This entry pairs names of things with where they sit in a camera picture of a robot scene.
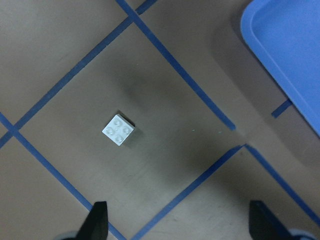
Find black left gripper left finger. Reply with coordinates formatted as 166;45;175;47
75;201;109;240

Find blue plastic tray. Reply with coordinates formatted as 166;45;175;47
240;0;320;134

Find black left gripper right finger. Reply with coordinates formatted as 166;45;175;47
249;200;294;240

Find white block arm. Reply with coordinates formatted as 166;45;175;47
101;114;135;146

